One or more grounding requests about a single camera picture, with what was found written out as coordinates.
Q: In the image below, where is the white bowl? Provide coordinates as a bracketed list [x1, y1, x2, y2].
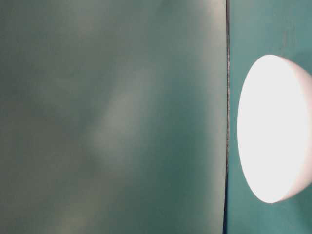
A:
[237, 55, 312, 203]

